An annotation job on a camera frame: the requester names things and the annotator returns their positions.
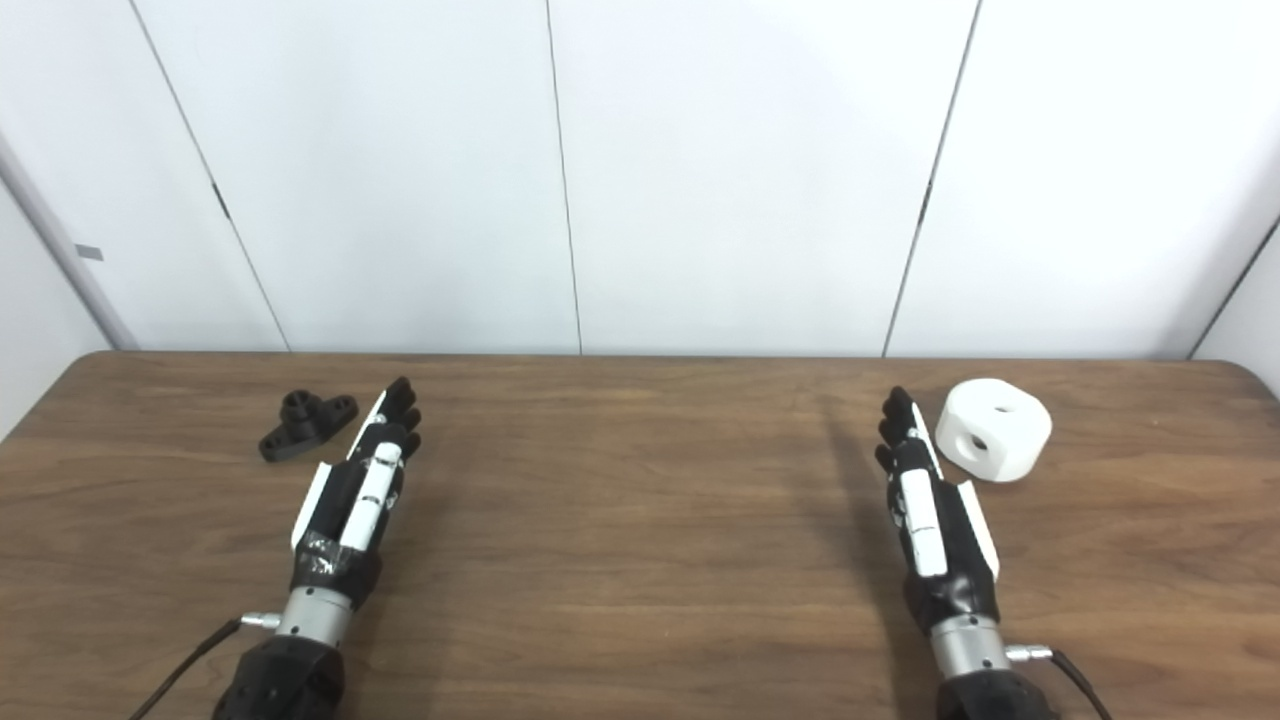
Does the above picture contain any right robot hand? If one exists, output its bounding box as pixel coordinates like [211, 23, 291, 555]
[875, 386, 1001, 633]

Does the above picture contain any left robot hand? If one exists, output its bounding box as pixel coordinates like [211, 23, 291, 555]
[290, 376, 423, 611]

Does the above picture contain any black holder with post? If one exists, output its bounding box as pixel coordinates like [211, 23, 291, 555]
[258, 390, 360, 463]

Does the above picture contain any round white piece with holes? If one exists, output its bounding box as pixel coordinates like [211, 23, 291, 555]
[935, 378, 1053, 484]

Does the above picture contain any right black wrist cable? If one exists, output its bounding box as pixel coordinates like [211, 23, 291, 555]
[1005, 645, 1113, 720]

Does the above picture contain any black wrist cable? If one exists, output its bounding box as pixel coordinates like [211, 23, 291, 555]
[128, 612, 281, 720]
[1005, 645, 1113, 720]

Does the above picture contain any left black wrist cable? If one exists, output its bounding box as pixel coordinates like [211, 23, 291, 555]
[128, 612, 281, 720]

